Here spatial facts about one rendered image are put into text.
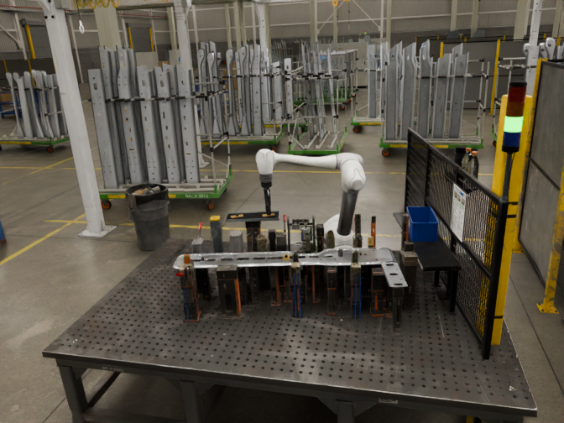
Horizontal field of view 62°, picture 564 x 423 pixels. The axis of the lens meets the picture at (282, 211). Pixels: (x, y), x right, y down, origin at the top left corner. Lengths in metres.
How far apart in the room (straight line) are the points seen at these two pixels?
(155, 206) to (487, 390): 4.10
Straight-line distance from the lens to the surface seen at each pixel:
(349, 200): 3.14
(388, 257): 2.97
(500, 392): 2.55
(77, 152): 6.39
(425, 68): 9.79
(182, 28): 9.25
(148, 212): 5.62
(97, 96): 7.35
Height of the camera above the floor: 2.29
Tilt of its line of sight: 20 degrees down
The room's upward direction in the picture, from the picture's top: 3 degrees counter-clockwise
